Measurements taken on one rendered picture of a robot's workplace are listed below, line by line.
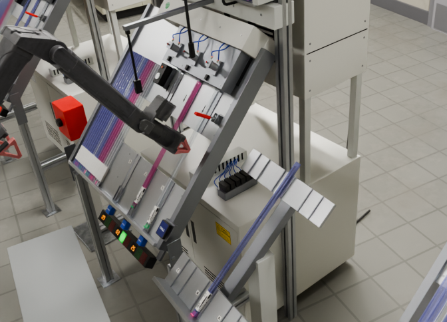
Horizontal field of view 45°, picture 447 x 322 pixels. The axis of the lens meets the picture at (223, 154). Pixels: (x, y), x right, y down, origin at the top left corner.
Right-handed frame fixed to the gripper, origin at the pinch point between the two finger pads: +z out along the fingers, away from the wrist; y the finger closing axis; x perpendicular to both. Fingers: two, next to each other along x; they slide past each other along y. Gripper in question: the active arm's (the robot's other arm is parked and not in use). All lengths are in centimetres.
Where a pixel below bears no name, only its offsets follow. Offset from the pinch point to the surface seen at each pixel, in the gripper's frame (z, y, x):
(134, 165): 2.9, 21.4, 15.2
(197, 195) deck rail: 4.8, -10.4, 10.6
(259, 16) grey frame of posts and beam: -11.2, -8.2, -45.6
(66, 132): 16, 93, 24
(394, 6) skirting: 306, 184, -217
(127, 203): 4.2, 15.6, 27.3
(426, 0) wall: 291, 146, -221
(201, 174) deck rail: 1.3, -10.5, 4.2
